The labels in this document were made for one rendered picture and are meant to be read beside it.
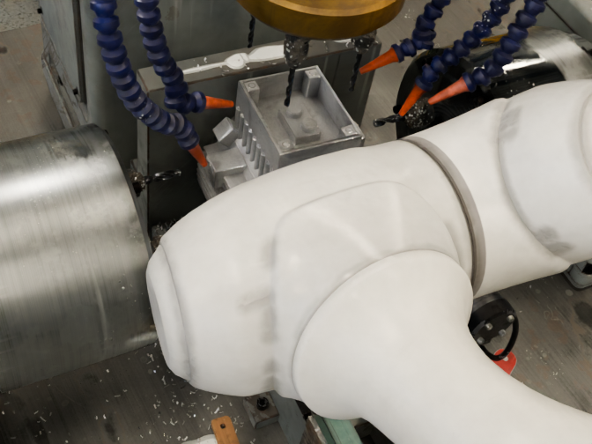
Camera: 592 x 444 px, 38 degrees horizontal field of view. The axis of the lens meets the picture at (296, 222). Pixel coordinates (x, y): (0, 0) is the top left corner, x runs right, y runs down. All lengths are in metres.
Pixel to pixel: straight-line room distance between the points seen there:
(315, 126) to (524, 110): 0.51
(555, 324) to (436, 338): 0.92
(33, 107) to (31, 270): 0.66
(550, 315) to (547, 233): 0.85
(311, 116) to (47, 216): 0.33
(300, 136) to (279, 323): 0.57
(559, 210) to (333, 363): 0.14
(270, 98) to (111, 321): 0.33
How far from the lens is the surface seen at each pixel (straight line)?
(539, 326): 1.30
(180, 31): 1.10
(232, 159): 1.00
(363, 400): 0.40
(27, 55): 1.55
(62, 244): 0.83
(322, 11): 0.79
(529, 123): 0.47
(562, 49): 1.13
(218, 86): 1.00
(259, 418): 1.10
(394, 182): 0.44
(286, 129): 0.98
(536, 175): 0.46
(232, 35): 1.13
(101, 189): 0.85
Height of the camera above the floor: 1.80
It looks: 50 degrees down
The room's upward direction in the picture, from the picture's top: 12 degrees clockwise
